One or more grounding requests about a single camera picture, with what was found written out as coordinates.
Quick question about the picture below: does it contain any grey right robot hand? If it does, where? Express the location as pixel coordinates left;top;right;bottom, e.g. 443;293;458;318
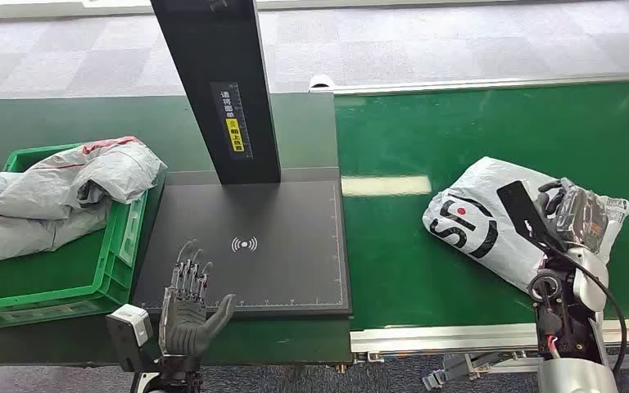
536;178;612;256

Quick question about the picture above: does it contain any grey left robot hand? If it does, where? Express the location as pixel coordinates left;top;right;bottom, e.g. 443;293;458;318
156;238;238;358

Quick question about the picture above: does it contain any white package with black logo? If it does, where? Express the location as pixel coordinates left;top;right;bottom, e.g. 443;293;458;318
422;156;629;296

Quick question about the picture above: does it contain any black inbound scanner machine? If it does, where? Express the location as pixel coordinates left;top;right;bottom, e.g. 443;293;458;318
131;0;354;320

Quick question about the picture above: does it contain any grey package with red stripe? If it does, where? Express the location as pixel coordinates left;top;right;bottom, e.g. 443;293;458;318
0;136;168;221

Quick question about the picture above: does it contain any green conveyor belt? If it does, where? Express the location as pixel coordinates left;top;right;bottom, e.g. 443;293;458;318
335;79;629;331

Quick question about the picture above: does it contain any green plastic crate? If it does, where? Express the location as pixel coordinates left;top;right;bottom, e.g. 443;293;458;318
0;142;150;330

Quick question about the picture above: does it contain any black and yellow label sticker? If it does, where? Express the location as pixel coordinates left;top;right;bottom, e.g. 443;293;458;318
210;81;254;161

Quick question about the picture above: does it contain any dark green table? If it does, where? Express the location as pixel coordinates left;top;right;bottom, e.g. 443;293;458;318
0;92;354;367

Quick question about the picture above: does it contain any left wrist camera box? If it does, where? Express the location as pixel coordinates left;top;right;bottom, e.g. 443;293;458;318
105;303;154;373

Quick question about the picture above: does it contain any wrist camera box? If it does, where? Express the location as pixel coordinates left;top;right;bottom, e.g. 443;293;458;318
496;179;566;254
105;303;154;373

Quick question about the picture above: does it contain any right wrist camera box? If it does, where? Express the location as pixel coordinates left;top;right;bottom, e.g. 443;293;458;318
496;179;566;254

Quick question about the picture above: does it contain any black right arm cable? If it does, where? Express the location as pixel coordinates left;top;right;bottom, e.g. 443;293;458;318
561;251;629;378

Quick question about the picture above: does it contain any aluminium conveyor side rail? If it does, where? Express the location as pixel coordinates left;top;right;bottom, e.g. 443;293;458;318
309;70;629;97
349;318;629;356

